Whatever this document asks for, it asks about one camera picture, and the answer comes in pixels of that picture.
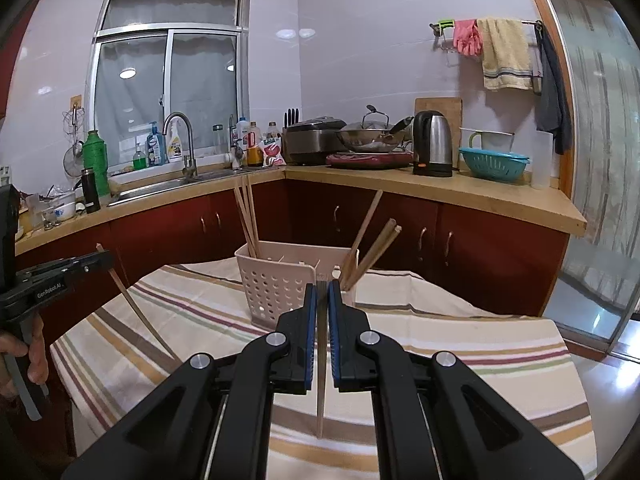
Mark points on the blue dish soap bottle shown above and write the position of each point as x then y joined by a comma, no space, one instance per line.
154,147

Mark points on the dark grey cloth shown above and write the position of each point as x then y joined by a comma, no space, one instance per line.
552,100

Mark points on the clear glass cup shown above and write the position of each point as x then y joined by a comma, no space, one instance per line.
36,215

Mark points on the black bottle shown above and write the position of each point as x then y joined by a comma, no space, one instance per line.
91,192

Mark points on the teal plastic colander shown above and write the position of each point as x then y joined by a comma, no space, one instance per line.
492,165

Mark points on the amber oil bottle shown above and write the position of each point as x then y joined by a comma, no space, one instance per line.
255,152

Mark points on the clear glass jar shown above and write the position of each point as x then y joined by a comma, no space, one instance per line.
218,141

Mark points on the pink packet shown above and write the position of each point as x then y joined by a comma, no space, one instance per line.
274,152

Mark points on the steel faucet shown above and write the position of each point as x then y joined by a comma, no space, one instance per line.
189,145

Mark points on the white patterned bowl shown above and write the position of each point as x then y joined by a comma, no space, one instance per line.
64,211

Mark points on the person's left hand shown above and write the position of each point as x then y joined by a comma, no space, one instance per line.
39,360

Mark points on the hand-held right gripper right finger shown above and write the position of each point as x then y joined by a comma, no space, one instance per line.
336,350

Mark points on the glass wok lid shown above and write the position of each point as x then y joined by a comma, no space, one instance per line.
375,121

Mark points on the pink perforated plastic basket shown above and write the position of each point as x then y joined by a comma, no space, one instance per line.
270,290

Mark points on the striped tablecloth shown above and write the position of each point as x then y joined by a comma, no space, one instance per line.
450,360

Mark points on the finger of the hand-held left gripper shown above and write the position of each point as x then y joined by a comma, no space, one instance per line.
95,259
55,274

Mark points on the white spray bottle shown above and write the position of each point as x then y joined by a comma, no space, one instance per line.
174,145

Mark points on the wooden chopstick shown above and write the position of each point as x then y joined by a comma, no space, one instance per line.
367,220
140,312
252,210
373,245
320,410
250,220
244,220
378,255

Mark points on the aluminium frame window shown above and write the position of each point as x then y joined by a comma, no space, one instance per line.
150,85

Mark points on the grey rice cooker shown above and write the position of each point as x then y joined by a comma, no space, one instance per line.
310,145

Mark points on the translucent plastic container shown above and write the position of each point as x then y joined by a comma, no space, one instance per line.
542,160

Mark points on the white enamel pot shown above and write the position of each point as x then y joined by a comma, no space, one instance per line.
492,140

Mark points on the steel electric kettle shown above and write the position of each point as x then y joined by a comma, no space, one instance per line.
434,145

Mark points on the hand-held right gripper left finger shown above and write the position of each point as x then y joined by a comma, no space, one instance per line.
307,350

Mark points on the red induction cooker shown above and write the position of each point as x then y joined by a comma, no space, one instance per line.
370,160

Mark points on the steel wok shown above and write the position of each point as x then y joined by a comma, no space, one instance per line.
370,141

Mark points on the striped curtain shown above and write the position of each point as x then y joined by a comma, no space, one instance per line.
615,135

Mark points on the wooden cutting board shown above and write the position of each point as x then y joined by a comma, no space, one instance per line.
440,105

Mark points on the beige towel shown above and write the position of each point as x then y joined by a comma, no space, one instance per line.
505,55

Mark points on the knife block with knives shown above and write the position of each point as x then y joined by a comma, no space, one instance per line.
291,121

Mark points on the wooden wall hook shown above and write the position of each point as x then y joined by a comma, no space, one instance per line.
76,101

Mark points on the green soap bottle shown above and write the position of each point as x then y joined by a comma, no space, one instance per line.
139,160

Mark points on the green clip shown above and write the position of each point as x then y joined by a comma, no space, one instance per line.
446,24

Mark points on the sliding glass door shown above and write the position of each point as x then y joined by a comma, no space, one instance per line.
600,160

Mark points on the small clear bottle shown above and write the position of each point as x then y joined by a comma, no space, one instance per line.
272,130

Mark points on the pink rubber gloves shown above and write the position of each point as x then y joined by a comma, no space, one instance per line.
467,37

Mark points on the steel sink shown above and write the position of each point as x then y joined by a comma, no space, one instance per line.
160,187

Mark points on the metal mesh skimmer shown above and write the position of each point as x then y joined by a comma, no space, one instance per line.
72,164

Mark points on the metal towel rack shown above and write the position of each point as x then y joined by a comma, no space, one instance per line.
536,60

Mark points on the green thermos flask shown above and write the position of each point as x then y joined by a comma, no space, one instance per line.
96,165

